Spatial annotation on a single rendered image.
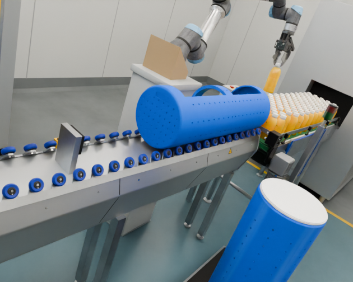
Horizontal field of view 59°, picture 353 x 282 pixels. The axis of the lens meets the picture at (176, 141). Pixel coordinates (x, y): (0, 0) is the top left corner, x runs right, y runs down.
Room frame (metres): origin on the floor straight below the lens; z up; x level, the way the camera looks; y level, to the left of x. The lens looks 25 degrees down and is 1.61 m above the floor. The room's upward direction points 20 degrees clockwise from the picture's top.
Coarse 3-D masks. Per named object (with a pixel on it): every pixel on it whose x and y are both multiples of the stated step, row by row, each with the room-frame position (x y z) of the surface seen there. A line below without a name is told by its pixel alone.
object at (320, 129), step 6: (318, 126) 2.15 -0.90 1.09; (318, 132) 2.14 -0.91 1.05; (312, 138) 2.15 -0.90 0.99; (318, 138) 2.16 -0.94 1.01; (312, 144) 2.14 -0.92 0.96; (306, 150) 2.15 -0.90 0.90; (306, 156) 2.14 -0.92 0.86; (300, 162) 2.15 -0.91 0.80; (294, 168) 2.16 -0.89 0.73; (300, 168) 2.14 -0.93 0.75; (294, 174) 2.14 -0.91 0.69; (288, 180) 2.15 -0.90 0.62; (294, 180) 2.16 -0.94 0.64
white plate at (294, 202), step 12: (264, 180) 1.17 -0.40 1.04; (276, 180) 1.21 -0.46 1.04; (264, 192) 1.07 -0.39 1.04; (276, 192) 1.10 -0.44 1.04; (288, 192) 1.14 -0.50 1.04; (300, 192) 1.18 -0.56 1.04; (276, 204) 1.01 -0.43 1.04; (288, 204) 1.04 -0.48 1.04; (300, 204) 1.08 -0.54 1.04; (312, 204) 1.11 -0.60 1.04; (288, 216) 0.97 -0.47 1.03; (300, 216) 0.99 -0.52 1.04; (312, 216) 1.02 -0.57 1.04; (324, 216) 1.05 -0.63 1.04
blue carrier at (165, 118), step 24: (144, 96) 1.35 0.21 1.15; (168, 96) 1.27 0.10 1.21; (192, 96) 1.70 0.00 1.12; (216, 96) 1.50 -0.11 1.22; (240, 96) 1.69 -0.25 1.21; (264, 96) 1.92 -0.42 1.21; (144, 120) 1.32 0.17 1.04; (168, 120) 1.25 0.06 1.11; (192, 120) 1.27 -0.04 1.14; (216, 120) 1.43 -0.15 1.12; (240, 120) 1.63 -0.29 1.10; (264, 120) 1.90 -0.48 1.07; (168, 144) 1.23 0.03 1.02
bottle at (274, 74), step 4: (272, 68) 2.12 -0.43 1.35; (276, 68) 2.10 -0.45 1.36; (272, 72) 2.10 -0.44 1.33; (276, 72) 2.09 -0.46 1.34; (280, 72) 2.11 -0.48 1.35; (268, 76) 2.12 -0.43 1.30; (272, 76) 2.09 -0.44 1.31; (276, 76) 2.09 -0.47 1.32; (268, 80) 2.10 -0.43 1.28; (272, 80) 2.09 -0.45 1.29; (276, 80) 2.09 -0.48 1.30; (268, 84) 2.09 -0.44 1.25; (272, 84) 2.09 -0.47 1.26; (264, 88) 2.10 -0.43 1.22; (268, 88) 2.08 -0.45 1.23; (272, 88) 2.09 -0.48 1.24; (272, 92) 2.09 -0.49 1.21
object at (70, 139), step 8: (64, 128) 0.95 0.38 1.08; (72, 128) 0.96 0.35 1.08; (64, 136) 0.94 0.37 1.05; (72, 136) 0.92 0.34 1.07; (80, 136) 0.92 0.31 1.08; (64, 144) 0.94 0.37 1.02; (72, 144) 0.91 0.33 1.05; (80, 144) 0.93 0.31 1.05; (56, 152) 0.96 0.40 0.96; (64, 152) 0.93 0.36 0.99; (72, 152) 0.91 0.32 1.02; (80, 152) 0.94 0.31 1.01; (56, 160) 0.96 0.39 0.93; (64, 160) 0.93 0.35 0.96; (72, 160) 0.91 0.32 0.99; (64, 168) 0.92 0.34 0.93; (72, 168) 0.92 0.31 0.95
